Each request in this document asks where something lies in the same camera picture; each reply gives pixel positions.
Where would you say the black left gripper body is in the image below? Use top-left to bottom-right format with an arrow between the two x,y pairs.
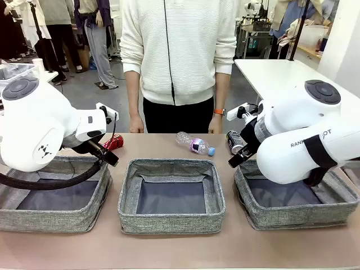
83,139 -> 110,162

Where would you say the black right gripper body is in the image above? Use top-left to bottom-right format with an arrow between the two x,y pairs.
238,117 -> 262,150

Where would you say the black Pepsi can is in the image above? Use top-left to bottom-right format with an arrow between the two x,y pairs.
226,129 -> 245,155

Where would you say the crushed red soda can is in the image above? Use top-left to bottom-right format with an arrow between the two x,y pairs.
100,134 -> 125,150

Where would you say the clear bottle with pink label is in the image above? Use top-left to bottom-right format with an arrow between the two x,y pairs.
175,131 -> 217,157

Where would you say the person's right forearm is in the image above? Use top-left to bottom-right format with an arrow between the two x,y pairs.
124,70 -> 143,116

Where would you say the person's left forearm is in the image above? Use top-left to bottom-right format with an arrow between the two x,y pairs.
213,70 -> 232,111

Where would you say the person's left hand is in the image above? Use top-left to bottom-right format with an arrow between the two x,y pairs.
208,114 -> 223,134

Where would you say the person's right hand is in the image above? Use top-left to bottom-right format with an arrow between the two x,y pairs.
129,113 -> 145,134

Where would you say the large white table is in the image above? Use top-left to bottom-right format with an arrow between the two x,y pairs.
233,58 -> 360,112

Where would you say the grey fabric basket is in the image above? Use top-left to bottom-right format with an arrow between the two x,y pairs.
0,154 -> 113,233
233,159 -> 360,231
117,158 -> 227,235

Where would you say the white side table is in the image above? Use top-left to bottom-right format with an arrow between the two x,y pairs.
0,63 -> 59,85

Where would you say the metal workbench with equipment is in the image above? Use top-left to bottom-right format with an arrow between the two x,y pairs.
235,15 -> 274,60

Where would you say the white paper cup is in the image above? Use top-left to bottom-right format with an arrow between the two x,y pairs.
31,58 -> 46,74

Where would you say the person in white sweater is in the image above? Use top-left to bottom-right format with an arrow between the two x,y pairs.
119,0 -> 240,134

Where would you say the dressed mannequin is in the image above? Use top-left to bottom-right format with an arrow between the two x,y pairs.
73,0 -> 119,90

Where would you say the clear plastic storage box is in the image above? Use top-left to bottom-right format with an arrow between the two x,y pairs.
0,63 -> 39,83

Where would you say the white fabric pile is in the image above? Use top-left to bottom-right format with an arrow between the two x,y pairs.
277,18 -> 331,54

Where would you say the black vertical pole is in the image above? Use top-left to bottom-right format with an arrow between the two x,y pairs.
288,0 -> 311,61

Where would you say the person in grey sweater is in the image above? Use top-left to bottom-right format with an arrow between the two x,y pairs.
39,0 -> 84,74

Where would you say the black tripod stand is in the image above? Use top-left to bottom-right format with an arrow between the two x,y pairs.
29,0 -> 57,74

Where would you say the person in white coat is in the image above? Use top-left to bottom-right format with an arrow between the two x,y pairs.
4,0 -> 51,61

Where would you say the figure in dark clothes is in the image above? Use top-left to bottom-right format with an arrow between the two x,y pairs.
0,0 -> 28,61

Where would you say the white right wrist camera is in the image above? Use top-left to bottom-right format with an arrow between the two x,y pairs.
226,102 -> 264,122

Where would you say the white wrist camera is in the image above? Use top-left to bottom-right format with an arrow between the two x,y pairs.
226,102 -> 264,122
95,102 -> 119,125

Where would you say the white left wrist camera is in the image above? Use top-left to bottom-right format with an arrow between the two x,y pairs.
95,102 -> 119,125

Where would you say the black strap on arm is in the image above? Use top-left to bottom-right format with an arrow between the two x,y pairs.
303,134 -> 338,187

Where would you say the thin black neck cord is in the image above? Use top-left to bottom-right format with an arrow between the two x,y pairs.
164,0 -> 177,105

